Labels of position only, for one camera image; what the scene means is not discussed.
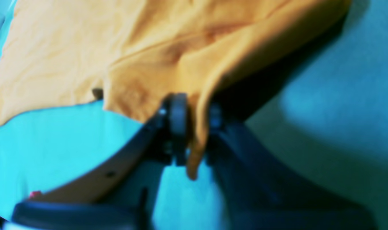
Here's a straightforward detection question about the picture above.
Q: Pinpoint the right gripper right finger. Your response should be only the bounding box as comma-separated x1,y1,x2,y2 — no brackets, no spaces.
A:
207,104,377,230

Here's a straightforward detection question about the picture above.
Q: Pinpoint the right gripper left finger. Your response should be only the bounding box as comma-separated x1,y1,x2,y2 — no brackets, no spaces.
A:
12,93,188,230

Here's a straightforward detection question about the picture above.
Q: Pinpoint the orange T-shirt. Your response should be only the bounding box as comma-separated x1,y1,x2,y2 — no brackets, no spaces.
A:
0,0,351,180

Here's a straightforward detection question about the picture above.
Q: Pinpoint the green table cloth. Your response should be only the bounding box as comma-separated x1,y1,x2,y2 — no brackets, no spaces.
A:
0,0,388,230

